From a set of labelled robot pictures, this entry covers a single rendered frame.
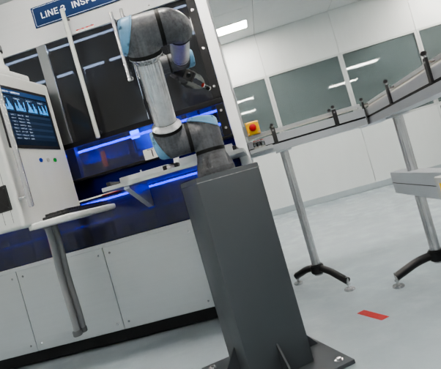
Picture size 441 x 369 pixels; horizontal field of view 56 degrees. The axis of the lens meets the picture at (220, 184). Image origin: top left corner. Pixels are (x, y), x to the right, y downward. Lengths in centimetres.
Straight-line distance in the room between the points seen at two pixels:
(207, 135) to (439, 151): 613
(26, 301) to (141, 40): 185
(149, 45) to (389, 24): 637
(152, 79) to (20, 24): 148
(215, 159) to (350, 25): 604
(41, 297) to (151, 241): 74
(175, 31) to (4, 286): 194
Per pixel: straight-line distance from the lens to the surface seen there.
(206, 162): 158
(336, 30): 738
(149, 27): 143
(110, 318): 262
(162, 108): 153
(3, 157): 211
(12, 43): 284
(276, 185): 693
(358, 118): 251
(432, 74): 168
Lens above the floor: 75
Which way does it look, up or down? level
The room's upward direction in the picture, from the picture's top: 16 degrees counter-clockwise
